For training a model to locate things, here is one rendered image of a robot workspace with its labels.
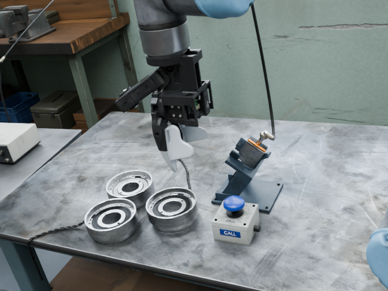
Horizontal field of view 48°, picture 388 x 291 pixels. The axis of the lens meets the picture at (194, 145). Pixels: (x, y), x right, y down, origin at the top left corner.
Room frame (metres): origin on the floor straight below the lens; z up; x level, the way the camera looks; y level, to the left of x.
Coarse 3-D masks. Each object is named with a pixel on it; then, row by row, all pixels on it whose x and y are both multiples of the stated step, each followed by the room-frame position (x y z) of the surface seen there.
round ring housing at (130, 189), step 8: (120, 176) 0.87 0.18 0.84; (128, 176) 0.88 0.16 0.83; (136, 176) 0.88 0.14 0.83; (144, 176) 0.87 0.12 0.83; (112, 184) 0.85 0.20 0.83; (128, 184) 0.85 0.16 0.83; (136, 184) 0.85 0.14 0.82; (152, 184) 0.82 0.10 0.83; (112, 192) 0.82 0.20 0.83; (120, 192) 0.82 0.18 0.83; (128, 192) 0.81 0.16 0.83; (136, 192) 0.81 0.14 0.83; (144, 192) 0.79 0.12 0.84; (152, 192) 0.81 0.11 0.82; (136, 200) 0.78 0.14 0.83; (144, 200) 0.79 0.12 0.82; (136, 208) 0.79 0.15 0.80
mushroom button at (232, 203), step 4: (232, 196) 0.67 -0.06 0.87; (236, 196) 0.67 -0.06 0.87; (224, 200) 0.67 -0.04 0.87; (228, 200) 0.66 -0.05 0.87; (232, 200) 0.66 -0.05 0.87; (236, 200) 0.66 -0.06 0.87; (240, 200) 0.66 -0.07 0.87; (224, 204) 0.66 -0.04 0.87; (228, 204) 0.65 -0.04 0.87; (232, 204) 0.65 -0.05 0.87; (236, 204) 0.65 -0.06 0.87; (240, 204) 0.65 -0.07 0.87; (244, 204) 0.65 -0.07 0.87; (228, 208) 0.64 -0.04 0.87; (232, 208) 0.64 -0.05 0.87; (236, 208) 0.64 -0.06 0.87; (240, 208) 0.64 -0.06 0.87; (236, 212) 0.65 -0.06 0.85
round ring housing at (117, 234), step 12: (96, 204) 0.77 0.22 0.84; (108, 204) 0.78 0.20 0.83; (120, 204) 0.77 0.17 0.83; (132, 204) 0.75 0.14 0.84; (108, 216) 0.75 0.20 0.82; (120, 216) 0.74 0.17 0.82; (132, 216) 0.71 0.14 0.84; (120, 228) 0.68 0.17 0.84; (132, 228) 0.70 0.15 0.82; (96, 240) 0.70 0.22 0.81; (108, 240) 0.68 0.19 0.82; (120, 240) 0.69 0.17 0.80
